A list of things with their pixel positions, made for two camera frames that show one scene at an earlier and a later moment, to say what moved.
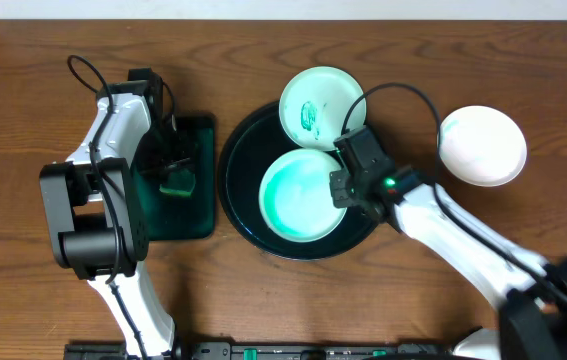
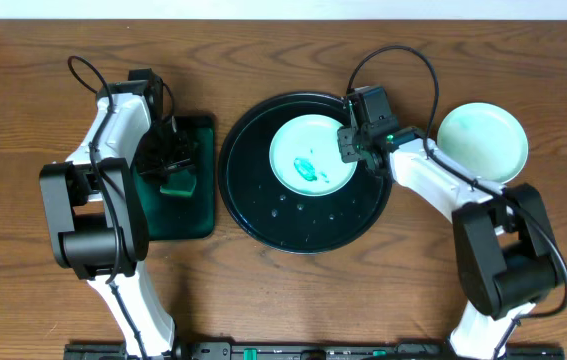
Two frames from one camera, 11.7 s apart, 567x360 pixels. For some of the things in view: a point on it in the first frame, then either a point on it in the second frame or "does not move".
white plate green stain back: (314, 104) -> (307, 159)
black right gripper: (341, 198) -> (347, 154)
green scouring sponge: (180, 182) does not move
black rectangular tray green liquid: (177, 216) does not move
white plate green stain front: (296, 198) -> (488, 139)
